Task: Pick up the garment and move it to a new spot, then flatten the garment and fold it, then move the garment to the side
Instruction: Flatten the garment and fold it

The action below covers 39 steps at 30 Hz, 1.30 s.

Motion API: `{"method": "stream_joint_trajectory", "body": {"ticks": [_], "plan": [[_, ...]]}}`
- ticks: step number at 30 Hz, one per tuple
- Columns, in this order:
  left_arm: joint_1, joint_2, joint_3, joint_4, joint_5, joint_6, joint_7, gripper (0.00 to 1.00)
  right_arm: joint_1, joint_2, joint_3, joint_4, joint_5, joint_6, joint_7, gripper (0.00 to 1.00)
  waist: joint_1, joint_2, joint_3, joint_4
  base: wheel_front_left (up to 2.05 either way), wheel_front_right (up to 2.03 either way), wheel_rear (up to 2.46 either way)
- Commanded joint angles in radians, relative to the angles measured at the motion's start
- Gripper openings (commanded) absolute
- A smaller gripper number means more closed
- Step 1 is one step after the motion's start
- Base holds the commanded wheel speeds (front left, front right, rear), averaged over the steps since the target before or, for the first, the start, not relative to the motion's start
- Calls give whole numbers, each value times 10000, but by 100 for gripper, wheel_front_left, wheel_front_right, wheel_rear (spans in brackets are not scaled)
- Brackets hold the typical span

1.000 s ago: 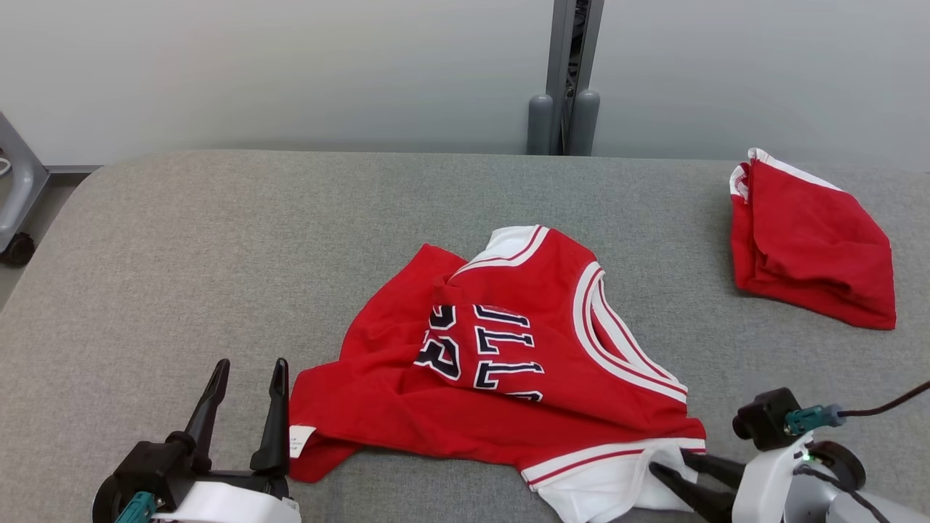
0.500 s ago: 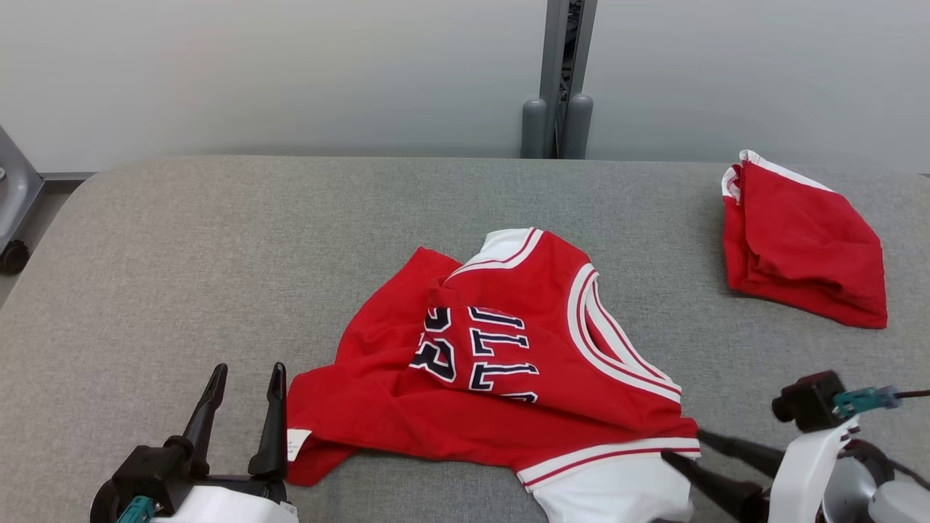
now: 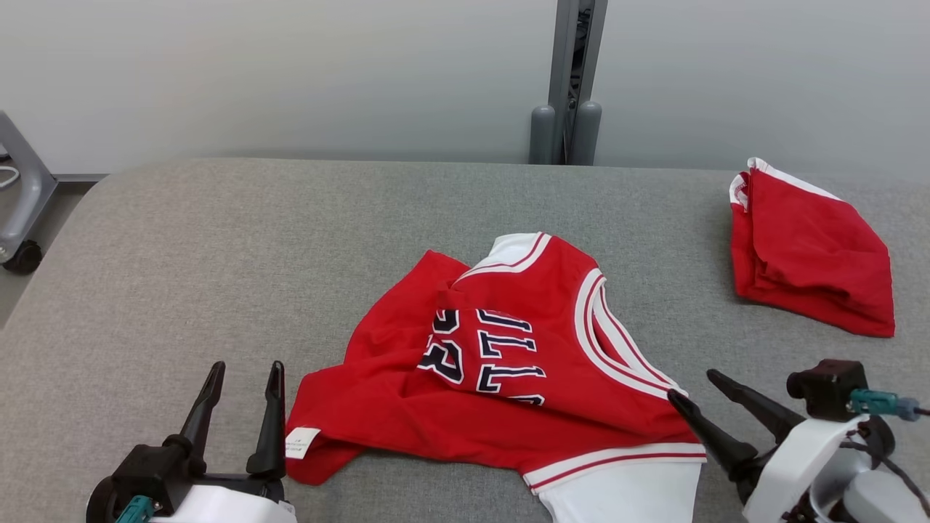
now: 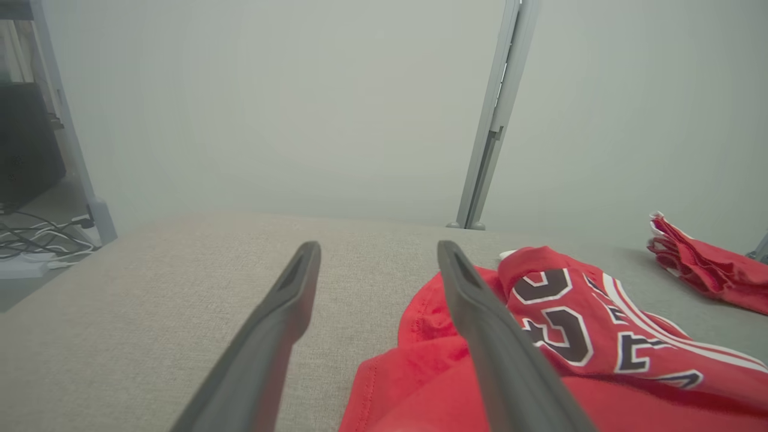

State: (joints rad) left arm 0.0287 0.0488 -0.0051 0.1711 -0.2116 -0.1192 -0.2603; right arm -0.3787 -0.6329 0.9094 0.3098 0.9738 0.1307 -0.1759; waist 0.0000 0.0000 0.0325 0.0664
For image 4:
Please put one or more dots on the white power strip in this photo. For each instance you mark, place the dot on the white power strip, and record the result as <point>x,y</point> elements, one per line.
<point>21,268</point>

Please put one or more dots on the red shorts with white stripe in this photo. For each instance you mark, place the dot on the red shorts with white stripe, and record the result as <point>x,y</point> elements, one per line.
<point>714,270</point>

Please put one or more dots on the grey slanted partition foot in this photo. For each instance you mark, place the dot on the grey slanted partition foot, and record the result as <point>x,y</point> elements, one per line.
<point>761,251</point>

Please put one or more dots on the grey partition end post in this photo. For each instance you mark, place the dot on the grey partition end post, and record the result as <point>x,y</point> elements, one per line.
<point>66,120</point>

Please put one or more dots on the black box on floor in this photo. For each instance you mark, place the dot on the black box on floor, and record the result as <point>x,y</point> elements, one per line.
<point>27,144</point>

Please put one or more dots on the red basketball jersey white trim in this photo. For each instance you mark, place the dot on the red basketball jersey white trim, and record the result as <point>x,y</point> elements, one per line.
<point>420,384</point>

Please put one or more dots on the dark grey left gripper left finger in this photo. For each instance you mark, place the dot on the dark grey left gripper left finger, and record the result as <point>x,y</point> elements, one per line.
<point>258,372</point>

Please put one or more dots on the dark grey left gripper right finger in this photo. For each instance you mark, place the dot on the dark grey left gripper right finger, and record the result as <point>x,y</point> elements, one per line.
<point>504,372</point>

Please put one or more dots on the grey metal partition post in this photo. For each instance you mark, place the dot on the grey metal partition post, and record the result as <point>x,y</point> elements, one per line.
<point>495,120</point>

